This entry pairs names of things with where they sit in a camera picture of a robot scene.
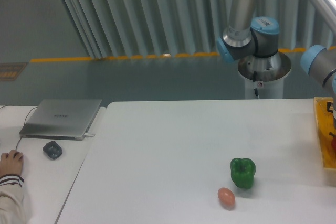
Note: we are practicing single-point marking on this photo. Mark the striped sleeve forearm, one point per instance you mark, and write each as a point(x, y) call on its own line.
point(12, 194)

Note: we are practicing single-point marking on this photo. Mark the silver laptop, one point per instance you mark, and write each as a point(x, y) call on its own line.
point(61, 119)

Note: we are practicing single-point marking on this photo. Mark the person's bare hand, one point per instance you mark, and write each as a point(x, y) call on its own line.
point(11, 163)

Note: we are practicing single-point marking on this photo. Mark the red bell pepper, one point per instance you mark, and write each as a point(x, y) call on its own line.
point(333, 141)

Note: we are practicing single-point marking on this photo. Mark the yellow plastic basket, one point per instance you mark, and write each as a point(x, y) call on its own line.
point(323, 112)

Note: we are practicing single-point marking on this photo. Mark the black power adapter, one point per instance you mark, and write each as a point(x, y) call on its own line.
point(53, 150)

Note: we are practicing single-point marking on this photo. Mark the brown egg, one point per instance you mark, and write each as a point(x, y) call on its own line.
point(226, 197)

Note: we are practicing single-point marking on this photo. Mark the green bell pepper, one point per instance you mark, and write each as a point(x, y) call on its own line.
point(242, 172)

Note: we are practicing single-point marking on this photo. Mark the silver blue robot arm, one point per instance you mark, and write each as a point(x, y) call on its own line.
point(254, 42)

